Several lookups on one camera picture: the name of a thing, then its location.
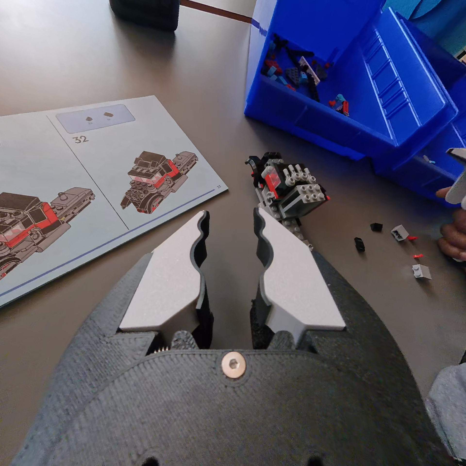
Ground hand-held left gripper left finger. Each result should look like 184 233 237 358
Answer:
118 210 215 350

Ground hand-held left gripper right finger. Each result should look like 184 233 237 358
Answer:
250 208 346 350

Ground blue plastic storage bin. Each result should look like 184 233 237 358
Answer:
244 0 459 161
371 9 466 209

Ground toy brick truck model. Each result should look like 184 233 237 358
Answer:
245 152 331 252

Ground person's right hand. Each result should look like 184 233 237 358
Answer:
436 187 466 262

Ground toy brick instruction booklet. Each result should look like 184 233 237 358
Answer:
0 95 229 308

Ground pile of toy bricks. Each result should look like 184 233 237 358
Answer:
260 33 350 117

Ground person's grey jeans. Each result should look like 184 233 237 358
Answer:
425 363 466 463

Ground black box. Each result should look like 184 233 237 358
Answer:
109 0 181 31

